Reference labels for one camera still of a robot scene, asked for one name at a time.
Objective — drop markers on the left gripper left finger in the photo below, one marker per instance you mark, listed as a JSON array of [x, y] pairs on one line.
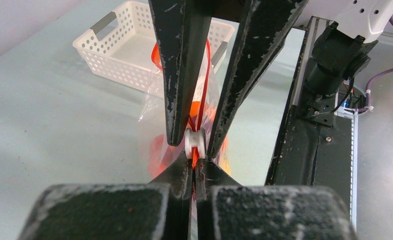
[[158, 210]]

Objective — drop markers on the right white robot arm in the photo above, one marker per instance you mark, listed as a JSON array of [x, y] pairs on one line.
[[341, 50]]

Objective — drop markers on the clear zip top bag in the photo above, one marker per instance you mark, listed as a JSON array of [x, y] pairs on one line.
[[155, 153]]

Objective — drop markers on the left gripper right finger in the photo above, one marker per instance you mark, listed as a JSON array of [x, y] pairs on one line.
[[228, 210]]

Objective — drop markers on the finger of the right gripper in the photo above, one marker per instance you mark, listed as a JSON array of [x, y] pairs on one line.
[[262, 30], [181, 29]]

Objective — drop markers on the white perforated plastic basket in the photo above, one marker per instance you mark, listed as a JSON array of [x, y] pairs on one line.
[[119, 47]]

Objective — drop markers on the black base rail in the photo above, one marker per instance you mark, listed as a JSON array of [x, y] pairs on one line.
[[319, 152]]

